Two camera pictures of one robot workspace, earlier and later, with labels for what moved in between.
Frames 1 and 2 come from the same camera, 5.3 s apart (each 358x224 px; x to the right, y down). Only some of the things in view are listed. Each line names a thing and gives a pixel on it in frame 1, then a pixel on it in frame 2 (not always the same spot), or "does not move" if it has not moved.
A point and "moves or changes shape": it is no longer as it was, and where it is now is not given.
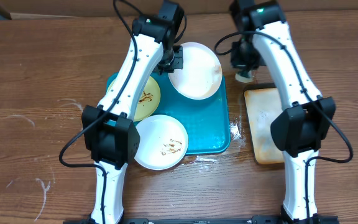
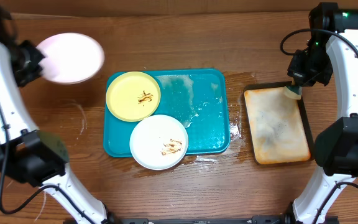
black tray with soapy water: x=263 y=104 does not move
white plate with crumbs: x=163 y=142 does not move
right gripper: x=240 y=65 -> x=296 y=76
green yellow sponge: x=244 y=79 moves or changes shape
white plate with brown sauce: x=202 y=72 -> x=71 y=58
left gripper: x=178 y=64 -> x=28 y=78
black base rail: x=209 y=219 does not move
